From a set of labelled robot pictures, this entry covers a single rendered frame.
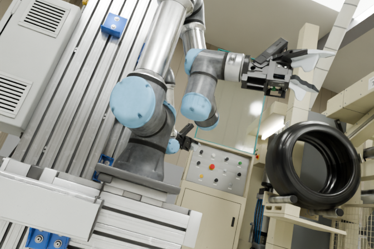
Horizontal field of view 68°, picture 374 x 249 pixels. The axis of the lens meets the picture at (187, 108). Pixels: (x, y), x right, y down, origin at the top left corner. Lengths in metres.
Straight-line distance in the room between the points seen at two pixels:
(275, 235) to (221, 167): 0.69
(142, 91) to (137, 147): 0.18
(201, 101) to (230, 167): 1.85
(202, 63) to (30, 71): 0.57
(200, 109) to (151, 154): 0.21
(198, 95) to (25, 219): 0.45
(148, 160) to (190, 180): 1.67
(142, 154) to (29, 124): 0.41
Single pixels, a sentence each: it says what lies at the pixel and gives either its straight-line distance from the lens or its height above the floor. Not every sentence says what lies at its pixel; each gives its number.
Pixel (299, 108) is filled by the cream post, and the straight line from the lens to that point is 2.41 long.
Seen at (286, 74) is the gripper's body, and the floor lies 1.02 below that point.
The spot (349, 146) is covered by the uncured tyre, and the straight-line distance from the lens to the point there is 2.05.
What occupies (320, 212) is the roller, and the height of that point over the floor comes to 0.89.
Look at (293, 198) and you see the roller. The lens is 1.83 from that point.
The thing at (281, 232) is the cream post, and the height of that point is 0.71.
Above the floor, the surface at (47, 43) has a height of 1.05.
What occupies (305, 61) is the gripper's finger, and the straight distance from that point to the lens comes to 0.71.
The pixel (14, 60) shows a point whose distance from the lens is 1.06.
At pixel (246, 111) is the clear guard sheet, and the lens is 2.64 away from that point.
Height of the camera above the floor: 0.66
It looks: 20 degrees up
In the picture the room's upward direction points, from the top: 16 degrees clockwise
